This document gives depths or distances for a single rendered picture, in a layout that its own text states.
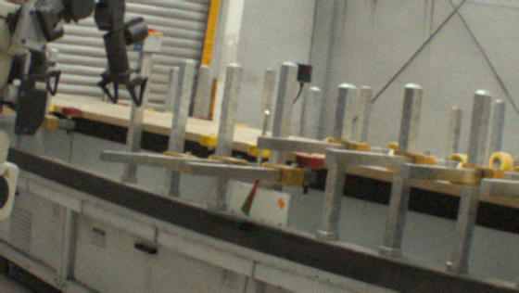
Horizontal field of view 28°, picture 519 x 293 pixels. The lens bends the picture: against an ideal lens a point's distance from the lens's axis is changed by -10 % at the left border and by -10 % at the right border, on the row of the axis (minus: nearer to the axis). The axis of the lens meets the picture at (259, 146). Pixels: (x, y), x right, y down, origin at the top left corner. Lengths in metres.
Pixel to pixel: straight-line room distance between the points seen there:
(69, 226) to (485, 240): 2.23
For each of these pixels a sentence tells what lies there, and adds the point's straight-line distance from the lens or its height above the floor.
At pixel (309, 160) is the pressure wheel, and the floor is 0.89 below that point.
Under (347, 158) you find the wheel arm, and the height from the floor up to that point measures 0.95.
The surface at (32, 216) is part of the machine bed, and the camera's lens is 5.00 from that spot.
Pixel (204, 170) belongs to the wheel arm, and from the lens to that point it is 2.96.
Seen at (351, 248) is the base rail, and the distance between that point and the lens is 2.88.
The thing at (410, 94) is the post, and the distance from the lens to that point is 2.79.
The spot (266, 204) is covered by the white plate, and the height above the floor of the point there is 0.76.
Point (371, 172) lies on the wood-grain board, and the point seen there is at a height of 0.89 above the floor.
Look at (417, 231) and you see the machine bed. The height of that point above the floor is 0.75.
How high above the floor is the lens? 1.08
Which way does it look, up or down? 3 degrees down
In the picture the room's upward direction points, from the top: 8 degrees clockwise
